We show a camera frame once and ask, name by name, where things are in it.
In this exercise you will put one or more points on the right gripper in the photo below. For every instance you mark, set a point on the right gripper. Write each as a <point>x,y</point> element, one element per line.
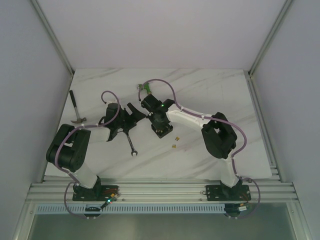
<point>150,117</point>

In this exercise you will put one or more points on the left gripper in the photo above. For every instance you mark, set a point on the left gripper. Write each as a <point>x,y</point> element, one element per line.
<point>127,119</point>

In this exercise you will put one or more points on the black fuse box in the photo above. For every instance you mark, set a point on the black fuse box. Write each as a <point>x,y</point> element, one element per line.
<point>161,129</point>

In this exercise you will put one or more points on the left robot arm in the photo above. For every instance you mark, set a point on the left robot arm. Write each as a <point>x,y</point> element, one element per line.
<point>68,149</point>

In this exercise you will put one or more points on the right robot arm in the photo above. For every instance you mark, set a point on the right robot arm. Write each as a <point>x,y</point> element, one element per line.
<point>219,137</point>

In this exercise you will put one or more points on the silver combination wrench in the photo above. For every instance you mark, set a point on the silver combination wrench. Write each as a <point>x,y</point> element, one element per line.
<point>133,150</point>

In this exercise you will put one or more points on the hammer with black handle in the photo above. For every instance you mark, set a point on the hammer with black handle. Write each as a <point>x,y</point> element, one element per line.
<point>78,120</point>

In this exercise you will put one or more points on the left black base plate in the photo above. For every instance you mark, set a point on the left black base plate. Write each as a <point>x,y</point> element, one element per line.
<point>96,194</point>

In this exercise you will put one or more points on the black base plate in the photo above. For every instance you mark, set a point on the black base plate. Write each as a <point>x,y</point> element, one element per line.
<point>225,193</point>
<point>96,194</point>

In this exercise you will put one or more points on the aluminium frame rail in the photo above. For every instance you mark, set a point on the aluminium frame rail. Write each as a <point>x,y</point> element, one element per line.
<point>52,189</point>

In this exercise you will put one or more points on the white slotted cable duct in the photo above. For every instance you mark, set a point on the white slotted cable duct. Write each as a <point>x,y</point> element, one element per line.
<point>131,208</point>

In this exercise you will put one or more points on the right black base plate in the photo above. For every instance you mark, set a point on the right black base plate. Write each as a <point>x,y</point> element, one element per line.
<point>225,193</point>

